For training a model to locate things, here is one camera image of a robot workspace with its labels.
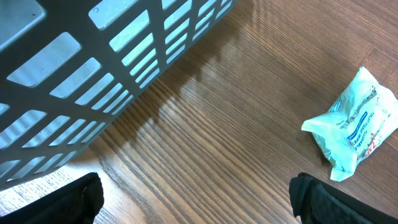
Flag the grey plastic shopping basket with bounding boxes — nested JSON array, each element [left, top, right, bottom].
[[1, 0, 235, 189]]

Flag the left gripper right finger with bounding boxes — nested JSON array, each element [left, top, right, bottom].
[[289, 172, 397, 224]]

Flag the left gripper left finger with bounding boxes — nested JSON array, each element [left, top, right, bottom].
[[1, 172, 104, 224]]

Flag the teal white tissue packet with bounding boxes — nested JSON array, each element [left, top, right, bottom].
[[302, 67, 397, 182]]

